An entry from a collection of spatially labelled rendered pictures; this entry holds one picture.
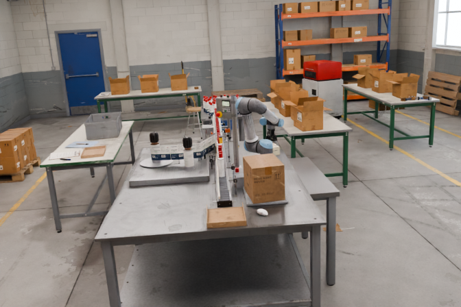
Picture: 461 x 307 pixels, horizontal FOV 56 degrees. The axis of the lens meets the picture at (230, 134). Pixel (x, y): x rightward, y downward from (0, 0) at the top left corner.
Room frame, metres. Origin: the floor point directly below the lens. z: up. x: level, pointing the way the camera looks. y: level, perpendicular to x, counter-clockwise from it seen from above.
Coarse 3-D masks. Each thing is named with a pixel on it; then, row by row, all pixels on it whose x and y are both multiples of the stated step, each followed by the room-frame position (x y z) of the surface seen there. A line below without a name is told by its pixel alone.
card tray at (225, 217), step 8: (216, 208) 2.85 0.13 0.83; (224, 208) 2.84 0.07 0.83; (232, 208) 2.84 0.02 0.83; (240, 208) 2.83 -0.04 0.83; (208, 216) 2.73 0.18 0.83; (216, 216) 2.72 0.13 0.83; (224, 216) 2.72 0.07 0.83; (232, 216) 2.71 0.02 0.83; (240, 216) 2.70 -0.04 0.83; (208, 224) 2.55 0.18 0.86; (216, 224) 2.56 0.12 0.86; (224, 224) 2.56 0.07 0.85; (232, 224) 2.56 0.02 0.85; (240, 224) 2.56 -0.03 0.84
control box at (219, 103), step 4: (224, 96) 3.87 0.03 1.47; (216, 100) 3.81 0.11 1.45; (220, 100) 3.79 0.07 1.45; (228, 100) 3.74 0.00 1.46; (236, 100) 3.80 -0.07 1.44; (216, 104) 3.81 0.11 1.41; (220, 104) 3.79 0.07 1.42; (216, 108) 3.82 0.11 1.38; (220, 108) 3.79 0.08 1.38; (220, 112) 3.79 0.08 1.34; (224, 112) 3.77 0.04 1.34; (228, 112) 3.75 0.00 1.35; (220, 116) 3.79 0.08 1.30; (224, 116) 3.77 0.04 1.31; (228, 116) 3.75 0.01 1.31
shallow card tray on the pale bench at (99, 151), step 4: (84, 148) 4.69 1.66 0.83; (88, 148) 4.72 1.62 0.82; (92, 148) 4.73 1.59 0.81; (96, 148) 4.74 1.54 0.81; (100, 148) 4.75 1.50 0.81; (104, 148) 4.74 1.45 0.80; (84, 152) 4.62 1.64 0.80; (88, 152) 4.61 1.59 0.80; (92, 152) 4.60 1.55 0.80; (96, 152) 4.59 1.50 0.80; (100, 152) 4.58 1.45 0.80; (104, 152) 4.55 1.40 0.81; (80, 156) 4.39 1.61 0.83; (84, 156) 4.39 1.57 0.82; (88, 156) 4.40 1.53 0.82; (92, 156) 4.41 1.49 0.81; (96, 156) 4.42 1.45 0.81; (100, 156) 4.43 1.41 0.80
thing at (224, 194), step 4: (224, 168) 3.59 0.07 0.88; (220, 180) 3.29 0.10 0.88; (224, 180) 3.29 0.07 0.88; (220, 184) 3.20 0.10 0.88; (224, 184) 3.20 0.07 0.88; (220, 188) 3.11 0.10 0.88; (224, 188) 3.11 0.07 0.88; (220, 192) 3.04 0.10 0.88; (224, 192) 3.04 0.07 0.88; (228, 192) 3.03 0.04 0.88; (220, 196) 2.96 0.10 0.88; (224, 196) 2.96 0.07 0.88; (228, 196) 2.96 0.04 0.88; (220, 200) 2.89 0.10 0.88; (224, 200) 2.88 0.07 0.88; (228, 200) 2.88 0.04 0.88
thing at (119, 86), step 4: (128, 76) 9.23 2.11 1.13; (112, 80) 8.94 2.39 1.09; (116, 80) 8.94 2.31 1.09; (120, 80) 8.95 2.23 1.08; (124, 80) 8.96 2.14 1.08; (128, 80) 9.24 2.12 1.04; (112, 84) 8.99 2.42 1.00; (116, 84) 8.99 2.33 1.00; (120, 84) 8.99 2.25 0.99; (124, 84) 9.00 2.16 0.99; (128, 84) 9.18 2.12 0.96; (112, 88) 8.99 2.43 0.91; (116, 88) 9.00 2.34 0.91; (120, 88) 9.00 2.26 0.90; (124, 88) 9.00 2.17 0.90; (128, 88) 9.13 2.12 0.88; (112, 92) 8.99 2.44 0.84; (116, 92) 8.99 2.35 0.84; (120, 92) 8.99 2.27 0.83; (124, 92) 8.99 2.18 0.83; (128, 92) 9.10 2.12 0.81
